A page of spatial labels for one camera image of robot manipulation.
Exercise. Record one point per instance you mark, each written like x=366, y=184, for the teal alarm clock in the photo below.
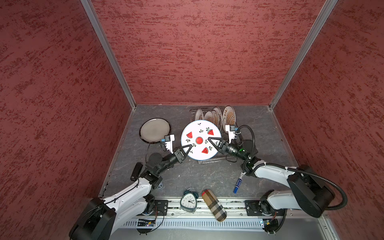
x=189, y=200

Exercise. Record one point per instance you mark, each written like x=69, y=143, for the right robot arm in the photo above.
x=307, y=191

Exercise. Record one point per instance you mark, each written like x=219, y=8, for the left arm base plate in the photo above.
x=156, y=206

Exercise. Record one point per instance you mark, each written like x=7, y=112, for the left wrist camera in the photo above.
x=167, y=141

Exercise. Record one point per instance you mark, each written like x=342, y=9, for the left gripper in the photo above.
x=179, y=154

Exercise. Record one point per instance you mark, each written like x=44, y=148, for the dark striped rim plate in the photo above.
x=141, y=135

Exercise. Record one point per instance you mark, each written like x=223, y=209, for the white plate red dots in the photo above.
x=219, y=116

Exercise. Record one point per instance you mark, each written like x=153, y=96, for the watermelon pattern plate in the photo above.
x=196, y=134

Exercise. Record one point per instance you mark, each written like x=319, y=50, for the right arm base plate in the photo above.
x=257, y=208

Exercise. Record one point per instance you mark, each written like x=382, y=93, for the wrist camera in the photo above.
x=167, y=141
x=232, y=132

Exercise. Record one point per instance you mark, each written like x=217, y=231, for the small sunburst plate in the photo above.
x=209, y=116

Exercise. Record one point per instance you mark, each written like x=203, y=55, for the brown patterned plate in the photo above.
x=229, y=116

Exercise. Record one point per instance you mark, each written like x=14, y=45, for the blue marker pen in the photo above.
x=238, y=184

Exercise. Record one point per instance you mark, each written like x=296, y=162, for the aluminium front rail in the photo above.
x=235, y=208

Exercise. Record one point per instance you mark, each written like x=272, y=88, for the black rectangular block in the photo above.
x=136, y=172

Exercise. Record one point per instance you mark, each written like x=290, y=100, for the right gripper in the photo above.
x=221, y=147

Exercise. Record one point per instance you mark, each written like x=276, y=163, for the plaid cylindrical case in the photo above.
x=214, y=205

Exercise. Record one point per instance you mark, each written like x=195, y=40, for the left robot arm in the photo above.
x=102, y=217

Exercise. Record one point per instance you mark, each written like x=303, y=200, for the white plate red text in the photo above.
x=199, y=115

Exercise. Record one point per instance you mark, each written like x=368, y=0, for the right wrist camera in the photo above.
x=232, y=132

